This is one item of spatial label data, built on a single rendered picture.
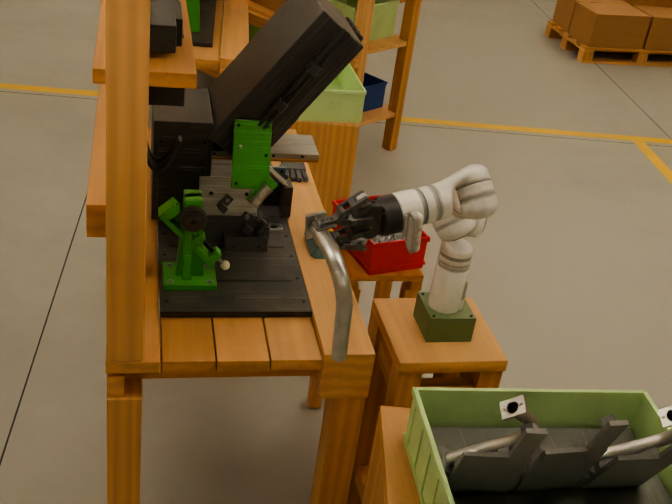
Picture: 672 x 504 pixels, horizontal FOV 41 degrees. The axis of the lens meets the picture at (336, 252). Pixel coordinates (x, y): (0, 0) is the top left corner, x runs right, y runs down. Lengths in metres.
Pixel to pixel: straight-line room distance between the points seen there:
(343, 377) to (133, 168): 0.81
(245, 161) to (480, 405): 1.04
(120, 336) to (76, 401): 1.33
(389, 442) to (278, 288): 0.59
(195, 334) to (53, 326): 1.63
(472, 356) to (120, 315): 0.98
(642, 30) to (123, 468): 7.06
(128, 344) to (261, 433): 1.26
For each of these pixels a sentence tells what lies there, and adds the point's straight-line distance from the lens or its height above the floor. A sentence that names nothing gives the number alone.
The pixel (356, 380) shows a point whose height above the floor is 0.81.
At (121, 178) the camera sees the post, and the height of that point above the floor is 1.39.
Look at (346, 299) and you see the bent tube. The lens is 1.59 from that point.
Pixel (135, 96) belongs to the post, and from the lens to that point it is 2.00.
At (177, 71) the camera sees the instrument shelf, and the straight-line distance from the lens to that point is 2.30.
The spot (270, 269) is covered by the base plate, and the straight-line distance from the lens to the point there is 2.71.
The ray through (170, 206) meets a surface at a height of 1.14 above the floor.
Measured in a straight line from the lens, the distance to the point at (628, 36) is 8.74.
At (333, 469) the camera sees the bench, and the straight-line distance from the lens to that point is 2.67.
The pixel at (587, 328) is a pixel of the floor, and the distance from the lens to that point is 4.49.
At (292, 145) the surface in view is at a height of 1.13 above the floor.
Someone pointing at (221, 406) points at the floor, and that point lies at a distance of 3.58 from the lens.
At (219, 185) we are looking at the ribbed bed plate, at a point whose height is 1.07.
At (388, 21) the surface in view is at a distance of 5.65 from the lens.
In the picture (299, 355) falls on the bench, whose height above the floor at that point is 0.88.
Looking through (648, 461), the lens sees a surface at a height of 1.01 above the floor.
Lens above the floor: 2.32
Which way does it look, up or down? 30 degrees down
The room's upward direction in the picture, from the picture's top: 8 degrees clockwise
